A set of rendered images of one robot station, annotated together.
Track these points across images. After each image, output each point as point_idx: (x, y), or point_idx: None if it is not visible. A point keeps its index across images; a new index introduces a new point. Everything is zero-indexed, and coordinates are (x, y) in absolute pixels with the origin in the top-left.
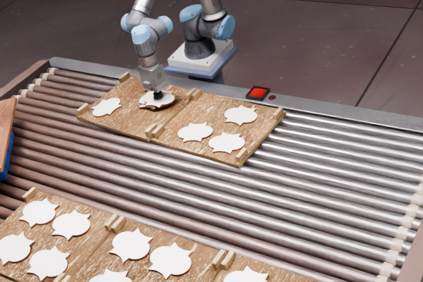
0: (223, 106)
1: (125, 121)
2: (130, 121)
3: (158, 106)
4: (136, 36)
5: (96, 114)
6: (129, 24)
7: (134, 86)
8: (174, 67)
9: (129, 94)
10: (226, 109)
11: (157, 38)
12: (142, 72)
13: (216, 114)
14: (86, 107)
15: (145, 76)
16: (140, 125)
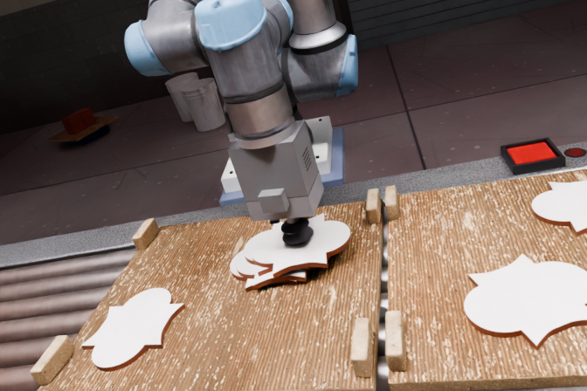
0: (495, 202)
1: (231, 349)
2: (247, 341)
3: (324, 261)
4: (228, 11)
5: (110, 362)
6: (158, 38)
7: (186, 245)
8: (239, 191)
9: (185, 268)
10: (521, 206)
11: (279, 31)
12: (250, 161)
13: (509, 225)
14: (64, 348)
15: (263, 173)
16: (298, 343)
